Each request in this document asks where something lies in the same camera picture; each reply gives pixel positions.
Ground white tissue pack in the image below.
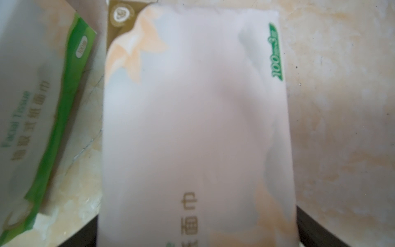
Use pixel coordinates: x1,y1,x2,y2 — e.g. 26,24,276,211
97,1,299,247
1,1,96,245

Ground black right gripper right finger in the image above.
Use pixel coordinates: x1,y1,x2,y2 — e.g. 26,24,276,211
297,206,350,247

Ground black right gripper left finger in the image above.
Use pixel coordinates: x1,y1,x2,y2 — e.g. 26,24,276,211
59,216,98,247

